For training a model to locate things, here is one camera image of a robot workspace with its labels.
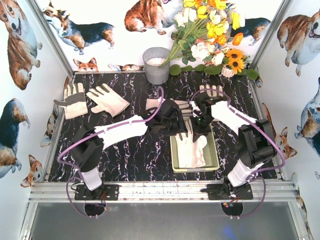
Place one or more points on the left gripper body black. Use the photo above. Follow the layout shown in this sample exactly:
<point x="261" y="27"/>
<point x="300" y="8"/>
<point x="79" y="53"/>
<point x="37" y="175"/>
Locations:
<point x="176" y="122"/>

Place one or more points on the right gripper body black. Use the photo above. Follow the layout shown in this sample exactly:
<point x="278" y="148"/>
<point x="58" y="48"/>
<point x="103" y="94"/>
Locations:
<point x="198" y="128"/>

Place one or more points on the pale green plastic storage basket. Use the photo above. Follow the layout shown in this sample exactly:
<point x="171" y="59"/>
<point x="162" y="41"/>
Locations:
<point x="210" y="154"/>

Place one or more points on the beige work glove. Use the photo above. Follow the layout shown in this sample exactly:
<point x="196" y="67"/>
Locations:
<point x="107" y="100"/>

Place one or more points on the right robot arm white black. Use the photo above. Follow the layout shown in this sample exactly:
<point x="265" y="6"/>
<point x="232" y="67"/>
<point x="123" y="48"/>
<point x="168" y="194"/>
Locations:
<point x="255" y="143"/>

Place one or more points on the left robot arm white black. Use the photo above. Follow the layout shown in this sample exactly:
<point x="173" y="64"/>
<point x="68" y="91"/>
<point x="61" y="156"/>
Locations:
<point x="94" y="140"/>

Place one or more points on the horizontal white grey work glove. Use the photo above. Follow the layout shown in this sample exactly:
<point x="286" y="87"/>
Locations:
<point x="170" y="106"/>

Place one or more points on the grey metal bucket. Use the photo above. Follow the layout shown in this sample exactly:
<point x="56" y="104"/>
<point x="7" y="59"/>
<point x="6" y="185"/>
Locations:
<point x="156" y="65"/>

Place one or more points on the small sunflower pot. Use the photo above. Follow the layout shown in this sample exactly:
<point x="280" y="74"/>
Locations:
<point x="235" y="62"/>

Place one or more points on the far left white grey glove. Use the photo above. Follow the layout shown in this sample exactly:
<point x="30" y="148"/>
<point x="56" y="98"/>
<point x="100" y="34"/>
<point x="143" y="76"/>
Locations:
<point x="74" y="102"/>

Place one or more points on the artificial flower bouquet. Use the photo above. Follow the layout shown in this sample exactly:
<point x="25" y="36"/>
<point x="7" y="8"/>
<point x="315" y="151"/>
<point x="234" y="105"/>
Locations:
<point x="203" y="31"/>

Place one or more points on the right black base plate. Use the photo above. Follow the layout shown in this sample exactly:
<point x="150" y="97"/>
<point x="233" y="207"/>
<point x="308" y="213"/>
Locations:
<point x="226" y="192"/>

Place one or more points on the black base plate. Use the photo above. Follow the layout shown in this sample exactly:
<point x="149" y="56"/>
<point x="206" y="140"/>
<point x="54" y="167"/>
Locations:
<point x="226" y="192"/>
<point x="105" y="192"/>

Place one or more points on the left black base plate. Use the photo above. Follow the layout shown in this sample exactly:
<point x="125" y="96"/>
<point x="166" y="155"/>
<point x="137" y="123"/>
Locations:
<point x="105" y="192"/>

